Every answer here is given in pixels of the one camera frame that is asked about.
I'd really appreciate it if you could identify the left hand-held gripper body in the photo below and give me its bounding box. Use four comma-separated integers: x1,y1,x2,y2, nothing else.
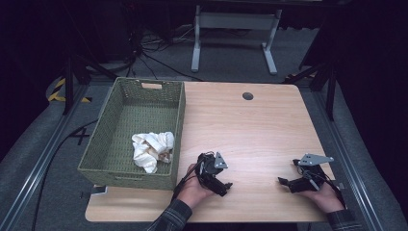
195,151,229,191

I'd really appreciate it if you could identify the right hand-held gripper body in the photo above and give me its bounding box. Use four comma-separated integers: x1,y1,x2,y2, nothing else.
288,153,335,193

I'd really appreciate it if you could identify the white metal table frame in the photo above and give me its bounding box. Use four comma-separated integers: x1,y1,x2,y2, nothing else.
191,4,283,76

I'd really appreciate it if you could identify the black metal stand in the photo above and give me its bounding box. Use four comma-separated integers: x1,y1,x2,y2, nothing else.
62,54,118,116
283,62,338,121

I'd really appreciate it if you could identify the white cloth with brown print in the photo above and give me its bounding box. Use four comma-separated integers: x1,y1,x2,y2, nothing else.
131,131,176,174

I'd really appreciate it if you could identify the person's left hand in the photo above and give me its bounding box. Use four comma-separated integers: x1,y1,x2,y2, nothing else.
176,164,215,210

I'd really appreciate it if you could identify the green woven basket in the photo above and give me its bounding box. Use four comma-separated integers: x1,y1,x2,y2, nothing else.
77,76,187,191

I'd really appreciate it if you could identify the left hand-held gripper cable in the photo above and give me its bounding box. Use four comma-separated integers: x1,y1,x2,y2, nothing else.
171,157,206,202

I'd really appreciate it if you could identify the black floor tape mark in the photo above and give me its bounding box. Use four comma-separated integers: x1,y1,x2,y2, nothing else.
70,127,90,146

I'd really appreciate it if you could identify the person's right hand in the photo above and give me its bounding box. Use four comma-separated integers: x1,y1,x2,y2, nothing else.
302,183,344,215

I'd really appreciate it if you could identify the hand-held gripper cable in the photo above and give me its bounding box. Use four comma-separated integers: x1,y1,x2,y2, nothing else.
316,174,348,210
171,157,206,202

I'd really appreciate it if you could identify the black floor cable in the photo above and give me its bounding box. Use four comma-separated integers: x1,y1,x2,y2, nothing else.
31,118,99,231

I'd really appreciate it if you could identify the yellow black floor tape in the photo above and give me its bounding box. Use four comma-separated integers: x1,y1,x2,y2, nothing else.
47,77,92,104

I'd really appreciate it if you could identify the bundle of black floor cables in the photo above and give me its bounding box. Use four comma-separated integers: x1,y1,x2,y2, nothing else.
126,23,205,82

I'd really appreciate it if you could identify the right hand-held gripper cable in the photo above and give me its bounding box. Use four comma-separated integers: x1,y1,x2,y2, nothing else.
316,174,348,210

